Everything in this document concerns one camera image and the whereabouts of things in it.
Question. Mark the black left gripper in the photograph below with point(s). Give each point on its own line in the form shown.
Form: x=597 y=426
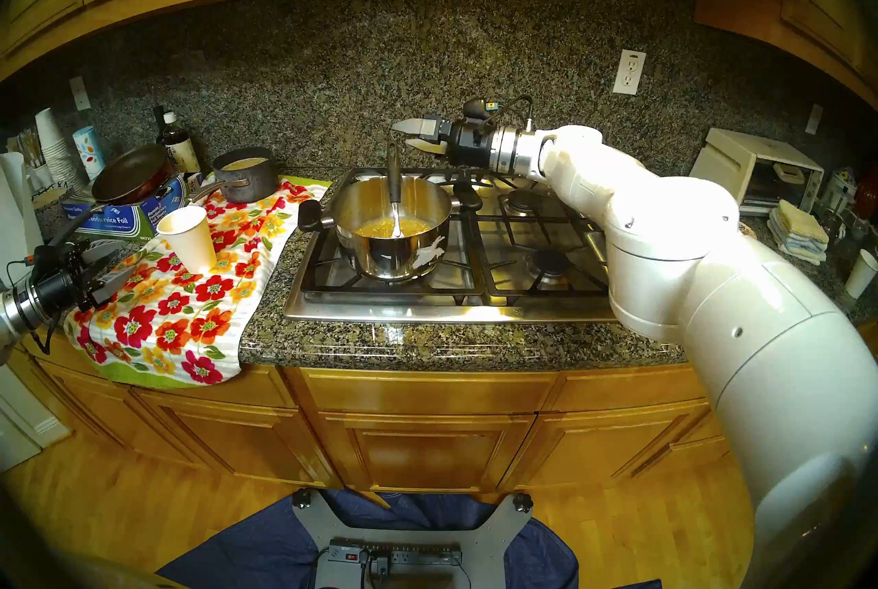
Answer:
x=65 y=289

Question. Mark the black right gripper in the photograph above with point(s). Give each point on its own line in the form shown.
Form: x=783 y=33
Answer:
x=470 y=145

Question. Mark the white paper cup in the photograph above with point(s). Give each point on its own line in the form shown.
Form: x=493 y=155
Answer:
x=861 y=275
x=188 y=245

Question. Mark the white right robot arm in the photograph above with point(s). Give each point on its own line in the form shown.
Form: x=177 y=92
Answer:
x=686 y=238

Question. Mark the stainless steel pot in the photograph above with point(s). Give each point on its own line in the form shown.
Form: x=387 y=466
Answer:
x=384 y=258

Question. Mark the blue aluminium foil box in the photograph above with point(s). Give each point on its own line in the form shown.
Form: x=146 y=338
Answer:
x=123 y=221

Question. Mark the patterned ceramic bowl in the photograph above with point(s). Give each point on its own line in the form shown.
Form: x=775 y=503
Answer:
x=48 y=197

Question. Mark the red frying pan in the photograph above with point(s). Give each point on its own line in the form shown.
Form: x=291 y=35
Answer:
x=130 y=176

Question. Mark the floral kitchen towel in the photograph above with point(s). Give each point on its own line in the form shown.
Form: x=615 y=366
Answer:
x=192 y=320

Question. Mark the white paper towel roll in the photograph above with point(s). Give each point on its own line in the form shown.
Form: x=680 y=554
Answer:
x=12 y=217

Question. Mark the blue patterned paper cup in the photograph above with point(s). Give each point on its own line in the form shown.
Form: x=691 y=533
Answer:
x=88 y=152

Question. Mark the white utensil mug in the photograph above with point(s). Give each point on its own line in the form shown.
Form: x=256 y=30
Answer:
x=38 y=173

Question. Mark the stack of white paper cups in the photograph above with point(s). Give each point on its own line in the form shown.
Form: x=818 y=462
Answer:
x=55 y=149

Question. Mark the white-capped labelled glass bottle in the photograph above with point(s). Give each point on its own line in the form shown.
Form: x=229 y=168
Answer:
x=180 y=152

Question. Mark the stainless gas cooktop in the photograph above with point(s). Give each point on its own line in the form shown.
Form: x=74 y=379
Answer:
x=521 y=251

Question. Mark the dark-capped glass bottle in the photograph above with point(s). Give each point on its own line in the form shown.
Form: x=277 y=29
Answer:
x=159 y=121

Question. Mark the small dark saucepan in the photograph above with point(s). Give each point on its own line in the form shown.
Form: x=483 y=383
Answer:
x=254 y=183

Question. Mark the wooden base cabinets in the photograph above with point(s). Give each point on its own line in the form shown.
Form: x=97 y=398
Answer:
x=425 y=437

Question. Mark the white toaster oven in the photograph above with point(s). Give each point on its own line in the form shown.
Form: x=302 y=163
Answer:
x=734 y=162

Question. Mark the dark blue floor cloth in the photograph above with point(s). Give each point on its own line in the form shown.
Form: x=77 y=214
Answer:
x=260 y=546

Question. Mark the stack of folded cloths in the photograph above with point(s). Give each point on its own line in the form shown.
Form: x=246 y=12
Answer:
x=799 y=231

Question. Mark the grey power strip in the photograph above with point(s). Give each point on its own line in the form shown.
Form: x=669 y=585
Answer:
x=411 y=553

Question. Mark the white house-shaped container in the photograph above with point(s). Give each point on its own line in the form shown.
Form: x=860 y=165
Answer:
x=838 y=190

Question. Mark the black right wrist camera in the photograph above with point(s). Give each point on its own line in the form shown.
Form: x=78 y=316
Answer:
x=477 y=112

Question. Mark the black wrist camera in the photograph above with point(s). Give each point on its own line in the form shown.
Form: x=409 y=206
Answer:
x=477 y=112
x=46 y=257

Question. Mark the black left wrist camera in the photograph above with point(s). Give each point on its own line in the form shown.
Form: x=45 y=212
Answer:
x=46 y=257

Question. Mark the white wall switch plate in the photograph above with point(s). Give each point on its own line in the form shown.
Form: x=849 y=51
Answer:
x=79 y=92
x=813 y=118

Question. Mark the white wall power outlet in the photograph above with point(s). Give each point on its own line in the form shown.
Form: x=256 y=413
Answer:
x=629 y=72

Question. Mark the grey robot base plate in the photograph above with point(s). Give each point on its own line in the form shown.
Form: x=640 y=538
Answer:
x=494 y=546

